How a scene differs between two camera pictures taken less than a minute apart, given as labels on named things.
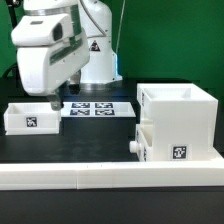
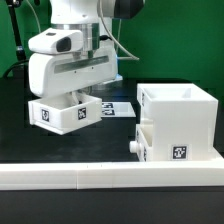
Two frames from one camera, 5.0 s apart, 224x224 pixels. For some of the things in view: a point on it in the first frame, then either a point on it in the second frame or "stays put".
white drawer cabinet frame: [184, 122] stays put
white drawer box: [31, 118] to [64, 114]
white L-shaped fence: [54, 176] stays put
